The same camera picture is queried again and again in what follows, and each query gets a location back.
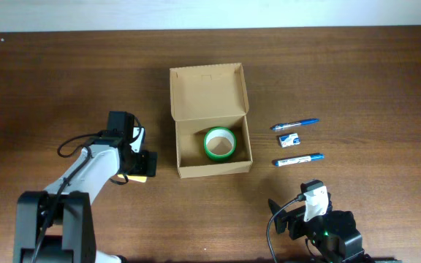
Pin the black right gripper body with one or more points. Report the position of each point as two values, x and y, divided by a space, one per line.
281 222

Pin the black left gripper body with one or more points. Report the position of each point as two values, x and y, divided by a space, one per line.
148 163

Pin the yellow spiral notepad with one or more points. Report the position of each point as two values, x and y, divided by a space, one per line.
136 178

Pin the white blue staples box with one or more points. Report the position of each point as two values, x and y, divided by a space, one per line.
288 140

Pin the green tape roll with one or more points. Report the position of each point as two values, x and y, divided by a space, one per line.
219 144

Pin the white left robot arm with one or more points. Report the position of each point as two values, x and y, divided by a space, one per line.
56 224

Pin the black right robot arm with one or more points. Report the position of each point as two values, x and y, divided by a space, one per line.
334 234

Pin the blue white board marker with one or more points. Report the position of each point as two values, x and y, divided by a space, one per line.
299 159

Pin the brown cardboard box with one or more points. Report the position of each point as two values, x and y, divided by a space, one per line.
202 98

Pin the blue ballpoint pen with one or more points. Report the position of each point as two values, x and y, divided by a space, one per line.
283 126

